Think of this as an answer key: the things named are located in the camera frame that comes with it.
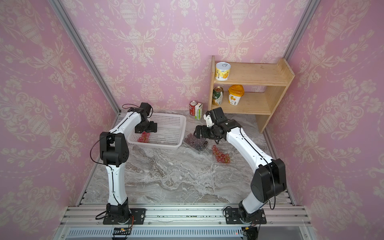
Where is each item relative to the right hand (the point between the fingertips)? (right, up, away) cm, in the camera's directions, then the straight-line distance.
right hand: (202, 133), depth 83 cm
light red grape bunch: (-38, -4, +19) cm, 43 cm away
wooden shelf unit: (+39, +31, +26) cm, 56 cm away
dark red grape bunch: (-5, -5, +13) cm, 15 cm away
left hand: (-35, 0, +18) cm, 39 cm away
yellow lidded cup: (+20, +25, +6) cm, 33 cm away
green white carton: (-1, +15, +26) cm, 30 cm away
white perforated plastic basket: (-21, 0, +23) cm, 32 cm away
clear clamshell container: (+15, -12, +14) cm, 24 cm away
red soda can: (-6, +19, +29) cm, 35 cm away
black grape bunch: (+3, -7, +13) cm, 15 cm away
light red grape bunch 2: (+12, -15, +9) cm, 21 cm away
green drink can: (+9, +22, +5) cm, 24 cm away
